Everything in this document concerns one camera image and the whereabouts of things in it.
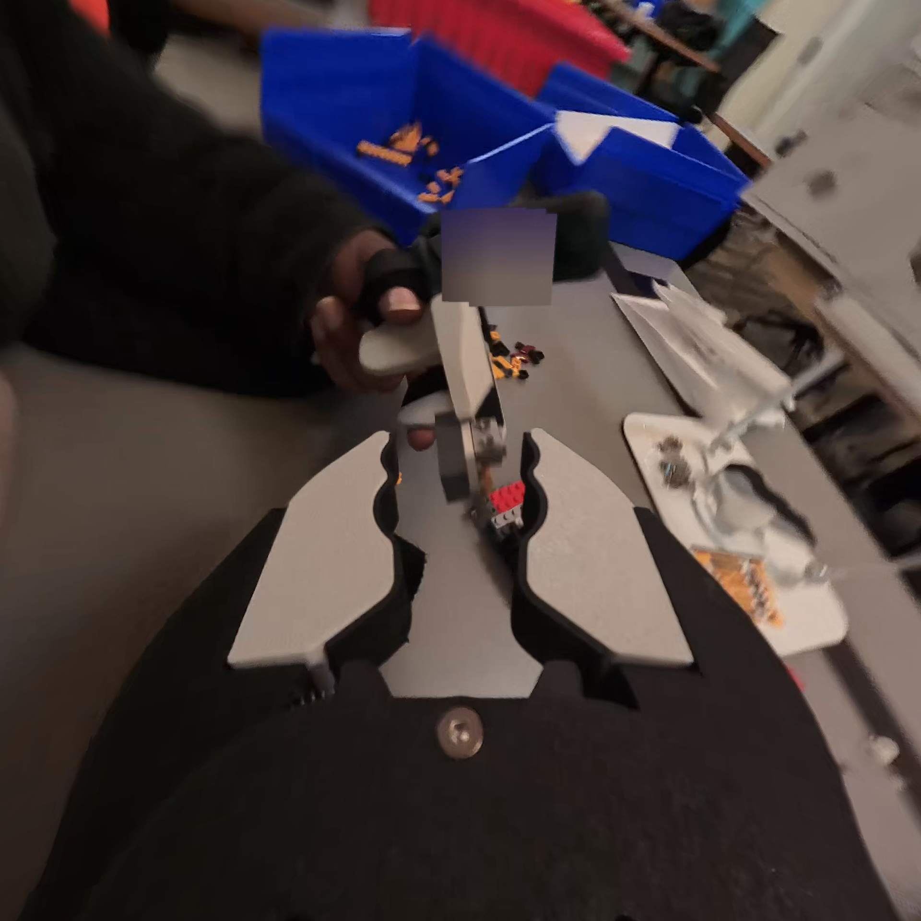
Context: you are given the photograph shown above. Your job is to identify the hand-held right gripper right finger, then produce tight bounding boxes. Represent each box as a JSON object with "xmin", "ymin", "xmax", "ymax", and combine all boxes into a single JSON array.
[{"xmin": 507, "ymin": 428, "xmax": 696, "ymax": 669}]

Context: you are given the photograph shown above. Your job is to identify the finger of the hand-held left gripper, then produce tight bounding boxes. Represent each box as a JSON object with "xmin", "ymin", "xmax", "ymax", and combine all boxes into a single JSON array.
[
  {"xmin": 397, "ymin": 392, "xmax": 457, "ymax": 434},
  {"xmin": 429, "ymin": 298, "xmax": 506, "ymax": 441}
]

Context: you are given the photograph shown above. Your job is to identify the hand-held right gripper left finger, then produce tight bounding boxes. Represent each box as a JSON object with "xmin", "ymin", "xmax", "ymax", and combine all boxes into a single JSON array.
[{"xmin": 227, "ymin": 429, "xmax": 425, "ymax": 670}]

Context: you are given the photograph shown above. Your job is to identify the toy brick car model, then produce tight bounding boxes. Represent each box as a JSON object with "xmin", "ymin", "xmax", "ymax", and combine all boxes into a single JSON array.
[{"xmin": 471, "ymin": 481, "xmax": 531, "ymax": 549}]

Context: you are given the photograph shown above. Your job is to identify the orange bricks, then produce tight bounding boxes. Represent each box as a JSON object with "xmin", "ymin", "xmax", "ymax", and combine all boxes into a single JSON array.
[{"xmin": 356, "ymin": 122, "xmax": 469, "ymax": 206}]

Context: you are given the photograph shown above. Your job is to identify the blue plastic bin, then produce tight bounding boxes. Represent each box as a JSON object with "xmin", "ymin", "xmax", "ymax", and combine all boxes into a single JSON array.
[
  {"xmin": 536, "ymin": 63, "xmax": 749, "ymax": 263},
  {"xmin": 259, "ymin": 27, "xmax": 558, "ymax": 246}
]

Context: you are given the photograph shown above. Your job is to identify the person's left forearm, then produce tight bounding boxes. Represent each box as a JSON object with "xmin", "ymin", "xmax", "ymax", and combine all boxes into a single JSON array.
[{"xmin": 0, "ymin": 0, "xmax": 394, "ymax": 398}]

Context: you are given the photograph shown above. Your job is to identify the grey desk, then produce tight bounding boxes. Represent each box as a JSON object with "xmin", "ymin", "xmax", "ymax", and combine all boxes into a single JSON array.
[{"xmin": 0, "ymin": 29, "xmax": 921, "ymax": 921}]

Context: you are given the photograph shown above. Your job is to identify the wooden background desk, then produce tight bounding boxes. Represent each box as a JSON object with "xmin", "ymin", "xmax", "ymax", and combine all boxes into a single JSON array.
[{"xmin": 597, "ymin": 0, "xmax": 724, "ymax": 74}]

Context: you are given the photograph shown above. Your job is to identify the person's left hand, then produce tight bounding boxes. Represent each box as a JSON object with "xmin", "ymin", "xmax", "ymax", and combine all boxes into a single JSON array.
[{"xmin": 309, "ymin": 229, "xmax": 427, "ymax": 395}]

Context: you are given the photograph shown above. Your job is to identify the pile of small loose bricks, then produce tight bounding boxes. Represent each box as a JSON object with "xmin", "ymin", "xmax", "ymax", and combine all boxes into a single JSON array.
[{"xmin": 485, "ymin": 324, "xmax": 546, "ymax": 381}]

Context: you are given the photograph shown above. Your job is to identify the clear bag of dark parts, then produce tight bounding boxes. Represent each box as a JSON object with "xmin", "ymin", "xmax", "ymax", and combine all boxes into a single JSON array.
[{"xmin": 651, "ymin": 432, "xmax": 697, "ymax": 488}]

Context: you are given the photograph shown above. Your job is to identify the orange striped sticker sheet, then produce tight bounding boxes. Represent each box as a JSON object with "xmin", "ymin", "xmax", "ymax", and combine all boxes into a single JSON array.
[{"xmin": 691, "ymin": 544, "xmax": 787, "ymax": 632}]

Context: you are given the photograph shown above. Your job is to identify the loose grey wedge black edge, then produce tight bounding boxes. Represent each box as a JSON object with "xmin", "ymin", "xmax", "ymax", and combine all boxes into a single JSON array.
[{"xmin": 708, "ymin": 464, "xmax": 819, "ymax": 549}]

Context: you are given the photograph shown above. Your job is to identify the white stand with wooden board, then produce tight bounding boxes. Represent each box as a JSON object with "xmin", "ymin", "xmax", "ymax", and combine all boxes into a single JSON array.
[{"xmin": 622, "ymin": 94, "xmax": 921, "ymax": 657}]

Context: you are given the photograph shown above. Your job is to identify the white paper sheet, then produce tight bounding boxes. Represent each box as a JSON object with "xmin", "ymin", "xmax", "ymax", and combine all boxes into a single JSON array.
[{"xmin": 557, "ymin": 111, "xmax": 681, "ymax": 163}]

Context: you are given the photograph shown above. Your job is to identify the red plastic bin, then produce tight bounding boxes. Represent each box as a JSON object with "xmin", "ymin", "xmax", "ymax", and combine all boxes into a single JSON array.
[{"xmin": 367, "ymin": 0, "xmax": 634, "ymax": 98}]

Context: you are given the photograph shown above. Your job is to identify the black bag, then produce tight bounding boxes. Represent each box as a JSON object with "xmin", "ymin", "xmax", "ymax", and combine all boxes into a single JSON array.
[{"xmin": 658, "ymin": 0, "xmax": 720, "ymax": 51}]

